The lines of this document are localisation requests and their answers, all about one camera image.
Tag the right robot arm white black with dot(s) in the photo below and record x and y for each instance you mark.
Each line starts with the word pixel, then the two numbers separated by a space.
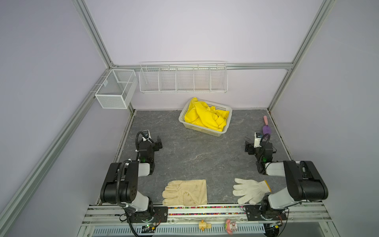
pixel 303 183

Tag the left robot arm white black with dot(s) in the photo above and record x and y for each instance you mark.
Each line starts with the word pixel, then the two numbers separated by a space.
pixel 120 186

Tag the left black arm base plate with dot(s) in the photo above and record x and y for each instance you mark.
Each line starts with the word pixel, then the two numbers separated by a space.
pixel 152 215

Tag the colourful bead strip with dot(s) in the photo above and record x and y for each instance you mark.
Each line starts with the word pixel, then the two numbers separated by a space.
pixel 218 209

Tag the pink doll toy figure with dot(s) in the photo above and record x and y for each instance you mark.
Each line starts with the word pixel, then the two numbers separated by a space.
pixel 231 226

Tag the white wire wall shelf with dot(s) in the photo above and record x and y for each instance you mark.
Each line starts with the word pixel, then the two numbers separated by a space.
pixel 184 77

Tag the purple pink small brush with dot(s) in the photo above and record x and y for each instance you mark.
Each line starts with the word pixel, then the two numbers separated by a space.
pixel 266 128

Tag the yellow duck toy figure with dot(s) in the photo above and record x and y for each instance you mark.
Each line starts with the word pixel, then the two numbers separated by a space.
pixel 203 225

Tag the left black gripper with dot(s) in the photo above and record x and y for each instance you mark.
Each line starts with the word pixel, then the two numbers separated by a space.
pixel 157 144

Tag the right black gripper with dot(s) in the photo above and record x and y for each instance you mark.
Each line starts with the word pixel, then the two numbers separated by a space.
pixel 249 147

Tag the white knit cotton glove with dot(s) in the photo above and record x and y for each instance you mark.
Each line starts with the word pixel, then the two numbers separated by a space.
pixel 250 191

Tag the yellow trousers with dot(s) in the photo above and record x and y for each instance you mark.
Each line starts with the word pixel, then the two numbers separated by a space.
pixel 199 113

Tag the beige leather work glove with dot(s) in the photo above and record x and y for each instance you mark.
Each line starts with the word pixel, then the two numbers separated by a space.
pixel 185 193

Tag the white plastic perforated basket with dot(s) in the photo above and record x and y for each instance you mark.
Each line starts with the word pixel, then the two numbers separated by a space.
pixel 203 129

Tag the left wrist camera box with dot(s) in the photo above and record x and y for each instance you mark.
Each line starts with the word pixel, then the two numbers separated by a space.
pixel 147 134

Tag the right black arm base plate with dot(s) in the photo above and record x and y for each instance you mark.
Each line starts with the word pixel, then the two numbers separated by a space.
pixel 259 213

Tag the white mesh wall box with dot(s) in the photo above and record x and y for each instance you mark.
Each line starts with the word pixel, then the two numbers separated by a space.
pixel 117 89

